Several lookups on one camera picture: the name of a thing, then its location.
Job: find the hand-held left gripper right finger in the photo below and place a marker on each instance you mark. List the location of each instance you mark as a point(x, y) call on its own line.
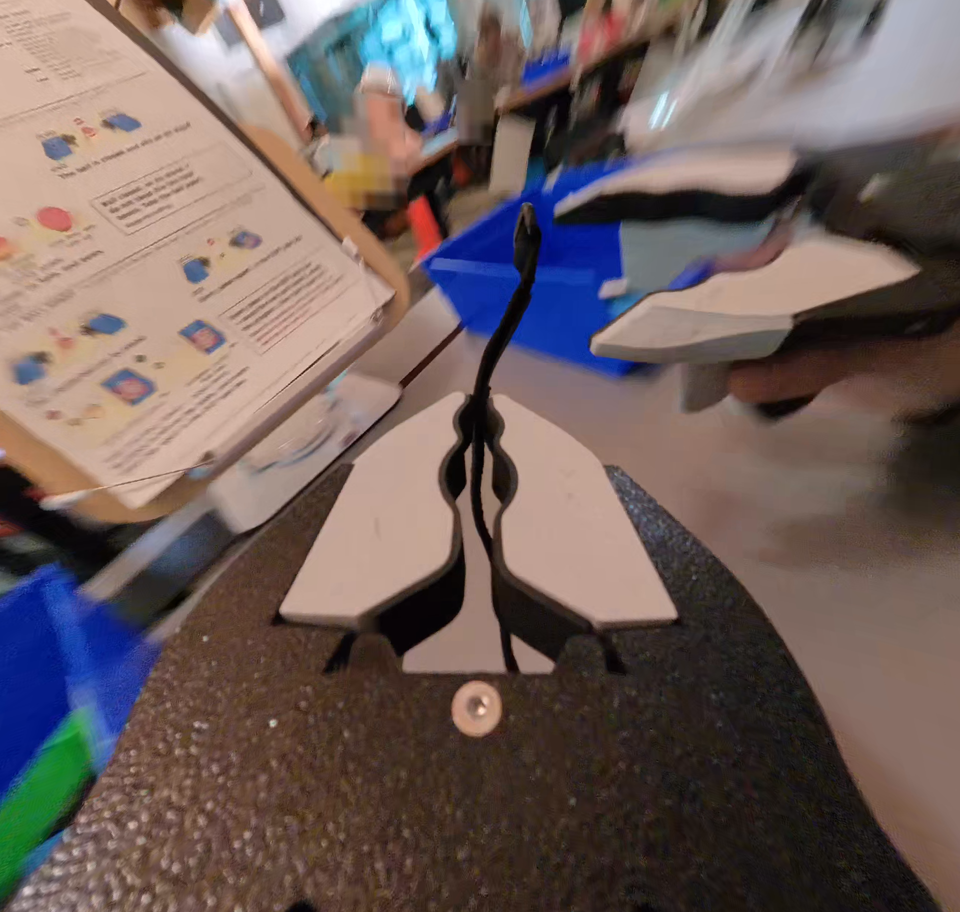
point(577, 537)

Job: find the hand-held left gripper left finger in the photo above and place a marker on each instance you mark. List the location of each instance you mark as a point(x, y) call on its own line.
point(375, 522)

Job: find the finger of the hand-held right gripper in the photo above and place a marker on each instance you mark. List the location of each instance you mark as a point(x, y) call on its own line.
point(697, 173)
point(750, 312)

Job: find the person's right hand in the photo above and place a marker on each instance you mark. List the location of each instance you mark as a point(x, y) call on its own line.
point(832, 372)

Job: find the white stand base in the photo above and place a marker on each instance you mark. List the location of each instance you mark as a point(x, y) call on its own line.
point(360, 402)

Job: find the wooden background table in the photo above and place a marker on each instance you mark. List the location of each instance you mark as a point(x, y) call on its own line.
point(570, 76)

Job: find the white board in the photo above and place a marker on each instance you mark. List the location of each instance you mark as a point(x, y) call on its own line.
point(512, 151)

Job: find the blue plastic bin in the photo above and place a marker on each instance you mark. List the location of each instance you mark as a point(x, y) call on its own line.
point(45, 649)
point(525, 304)

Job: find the orange cone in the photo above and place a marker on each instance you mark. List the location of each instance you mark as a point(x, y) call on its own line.
point(424, 226)

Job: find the brown clipboard stand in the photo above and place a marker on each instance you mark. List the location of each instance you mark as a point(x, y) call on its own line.
point(330, 192)

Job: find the printed instruction sheet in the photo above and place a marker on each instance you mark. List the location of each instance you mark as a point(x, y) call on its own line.
point(150, 252)

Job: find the green box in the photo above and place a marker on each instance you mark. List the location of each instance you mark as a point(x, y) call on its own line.
point(37, 799)

